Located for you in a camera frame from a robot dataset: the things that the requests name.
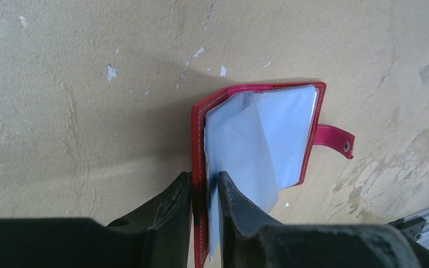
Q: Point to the red card holder wallet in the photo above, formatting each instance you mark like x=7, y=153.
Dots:
x=262, y=135

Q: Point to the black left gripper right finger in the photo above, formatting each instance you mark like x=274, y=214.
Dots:
x=252, y=238

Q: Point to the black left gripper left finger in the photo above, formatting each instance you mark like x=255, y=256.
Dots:
x=156, y=234

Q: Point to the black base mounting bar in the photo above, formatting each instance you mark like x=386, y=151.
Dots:
x=412, y=231

